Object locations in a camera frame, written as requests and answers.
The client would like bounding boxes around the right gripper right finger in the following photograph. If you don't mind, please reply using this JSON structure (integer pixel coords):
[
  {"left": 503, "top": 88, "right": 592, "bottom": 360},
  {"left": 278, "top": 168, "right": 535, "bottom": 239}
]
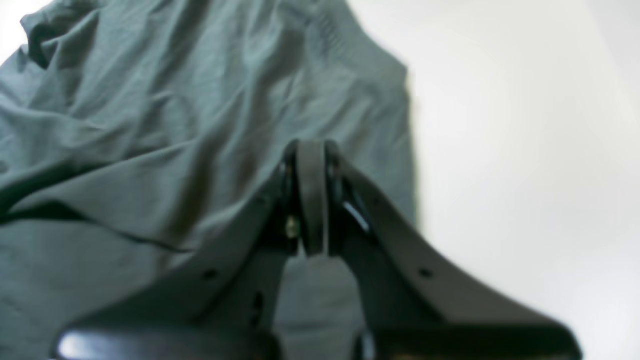
[{"left": 321, "top": 141, "right": 583, "bottom": 360}]

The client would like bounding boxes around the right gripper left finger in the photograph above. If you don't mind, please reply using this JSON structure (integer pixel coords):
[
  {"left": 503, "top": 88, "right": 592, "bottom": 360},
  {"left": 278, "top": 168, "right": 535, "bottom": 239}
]
[{"left": 50, "top": 140, "right": 302, "bottom": 360}]

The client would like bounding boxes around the grey t-shirt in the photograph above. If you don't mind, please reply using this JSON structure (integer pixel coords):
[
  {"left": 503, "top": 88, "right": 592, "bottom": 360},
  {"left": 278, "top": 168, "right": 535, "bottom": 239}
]
[{"left": 0, "top": 0, "right": 417, "bottom": 360}]

